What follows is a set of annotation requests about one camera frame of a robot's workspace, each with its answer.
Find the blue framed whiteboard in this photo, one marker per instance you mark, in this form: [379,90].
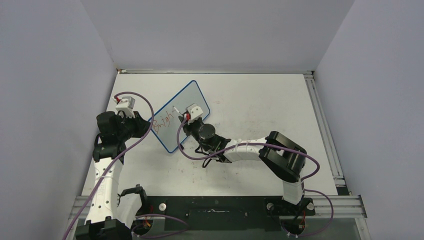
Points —
[166,122]

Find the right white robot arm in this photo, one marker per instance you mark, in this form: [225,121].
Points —
[286,159]

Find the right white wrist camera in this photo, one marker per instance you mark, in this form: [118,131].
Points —
[193,113]

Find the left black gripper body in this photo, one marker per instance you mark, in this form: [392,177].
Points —
[128,128]

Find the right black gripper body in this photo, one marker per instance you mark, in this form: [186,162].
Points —
[193,128]

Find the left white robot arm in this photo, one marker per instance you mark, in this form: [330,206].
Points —
[111,214]

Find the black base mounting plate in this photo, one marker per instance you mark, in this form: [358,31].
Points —
[228,213]

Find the aluminium frame rail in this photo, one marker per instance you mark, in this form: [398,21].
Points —
[344,206]
[328,142]

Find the aluminium frame rail front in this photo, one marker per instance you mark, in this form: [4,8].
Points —
[344,206]

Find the aluminium frame rail right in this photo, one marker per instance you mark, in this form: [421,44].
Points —
[328,142]

